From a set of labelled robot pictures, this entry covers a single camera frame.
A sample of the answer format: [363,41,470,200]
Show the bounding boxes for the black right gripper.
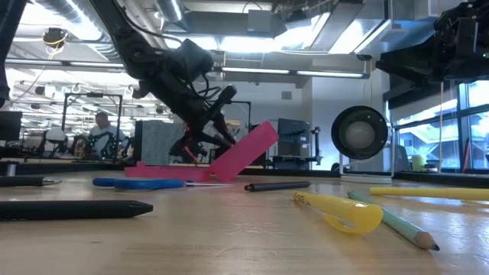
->
[375,2,477,83]

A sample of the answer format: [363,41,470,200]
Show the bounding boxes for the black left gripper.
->
[151,73,238,151]

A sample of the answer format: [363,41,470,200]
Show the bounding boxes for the pink plastic supply box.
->
[124,120,280,183]

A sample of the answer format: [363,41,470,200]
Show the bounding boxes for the slim black pen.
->
[244,180,312,193]

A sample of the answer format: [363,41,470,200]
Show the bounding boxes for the blue-handled scissors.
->
[92,176,233,191]

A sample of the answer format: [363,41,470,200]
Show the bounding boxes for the long yellow pen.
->
[369,186,489,202]

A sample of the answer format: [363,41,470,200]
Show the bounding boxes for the yellow highlighter pen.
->
[292,189,384,235]

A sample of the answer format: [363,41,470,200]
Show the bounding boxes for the thick black marker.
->
[0,199,154,222]

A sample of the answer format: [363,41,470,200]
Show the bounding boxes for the black pen silver tip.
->
[0,174,62,188]

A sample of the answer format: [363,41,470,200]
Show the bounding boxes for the grey partition panel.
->
[132,119,186,166]

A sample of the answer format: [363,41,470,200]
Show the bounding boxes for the black equipment cart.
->
[277,118,324,169]

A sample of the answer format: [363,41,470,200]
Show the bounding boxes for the long ceiling light bar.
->
[4,58,126,70]
[213,65,371,80]

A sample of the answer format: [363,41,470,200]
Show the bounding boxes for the person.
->
[88,111,129,160]

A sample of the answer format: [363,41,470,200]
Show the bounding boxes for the black computer monitor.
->
[0,110,23,142]

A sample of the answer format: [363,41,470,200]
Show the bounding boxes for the black aluminium table frame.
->
[0,160,489,189]

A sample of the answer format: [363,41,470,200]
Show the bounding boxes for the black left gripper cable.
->
[114,5,222,102]

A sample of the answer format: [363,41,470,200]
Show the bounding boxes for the black background robot frame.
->
[62,92,124,161]

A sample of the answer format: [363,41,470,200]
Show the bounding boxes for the coiled yellow ceiling cable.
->
[41,27,70,50]

